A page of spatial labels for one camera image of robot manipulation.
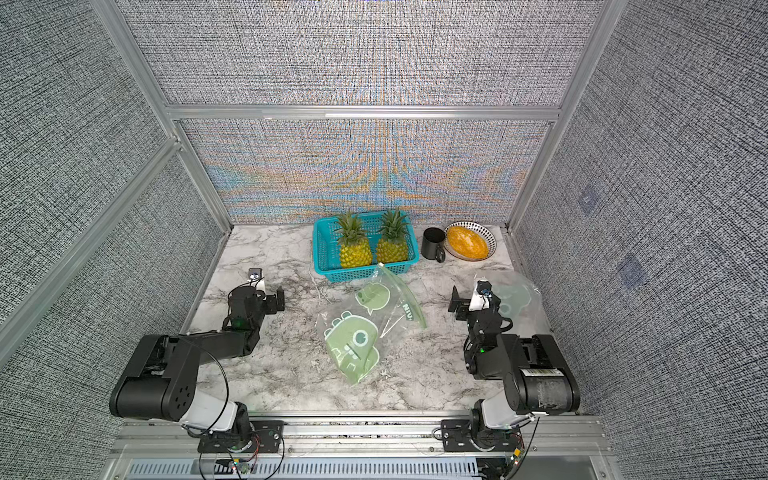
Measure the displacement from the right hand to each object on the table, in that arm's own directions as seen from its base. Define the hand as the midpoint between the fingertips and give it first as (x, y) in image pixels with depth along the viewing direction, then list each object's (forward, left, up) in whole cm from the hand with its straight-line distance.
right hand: (473, 280), depth 88 cm
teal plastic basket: (+24, +48, -12) cm, 55 cm away
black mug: (+20, +9, -7) cm, 23 cm away
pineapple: (+11, +35, +2) cm, 37 cm away
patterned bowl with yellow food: (+21, -5, -7) cm, 22 cm away
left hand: (+2, +62, -4) cm, 63 cm away
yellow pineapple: (+12, +24, +1) cm, 27 cm away
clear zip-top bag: (-13, +31, -1) cm, 33 cm away
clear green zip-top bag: (-2, -17, -9) cm, 19 cm away
